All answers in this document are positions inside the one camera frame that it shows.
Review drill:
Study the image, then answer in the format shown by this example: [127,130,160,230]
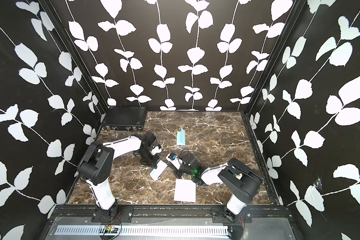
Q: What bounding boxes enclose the pale blue square paper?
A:
[150,161,168,181]

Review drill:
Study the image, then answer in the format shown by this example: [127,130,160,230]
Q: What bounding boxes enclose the light blue square paper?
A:
[177,129,186,146]

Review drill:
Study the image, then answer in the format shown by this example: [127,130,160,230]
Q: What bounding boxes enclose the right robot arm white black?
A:
[166,153,263,218]

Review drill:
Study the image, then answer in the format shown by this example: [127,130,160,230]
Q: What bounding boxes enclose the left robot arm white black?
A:
[77,132,162,211]

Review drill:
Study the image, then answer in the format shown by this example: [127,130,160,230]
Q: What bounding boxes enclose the white square paper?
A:
[174,179,196,203]

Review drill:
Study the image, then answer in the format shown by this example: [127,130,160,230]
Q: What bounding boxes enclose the black aluminium briefcase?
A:
[101,106,148,131]

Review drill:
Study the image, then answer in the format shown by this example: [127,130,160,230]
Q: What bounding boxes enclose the small circuit board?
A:
[99,226,120,236]

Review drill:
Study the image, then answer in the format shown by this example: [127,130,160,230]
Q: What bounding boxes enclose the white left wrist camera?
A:
[151,144,162,155]

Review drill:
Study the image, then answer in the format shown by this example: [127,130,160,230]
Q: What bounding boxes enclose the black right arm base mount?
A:
[210,207,253,225]

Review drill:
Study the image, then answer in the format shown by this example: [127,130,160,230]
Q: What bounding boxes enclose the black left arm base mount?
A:
[91,206,134,224]

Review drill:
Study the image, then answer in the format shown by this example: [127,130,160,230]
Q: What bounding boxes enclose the white perforated cable duct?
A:
[53,225,230,238]

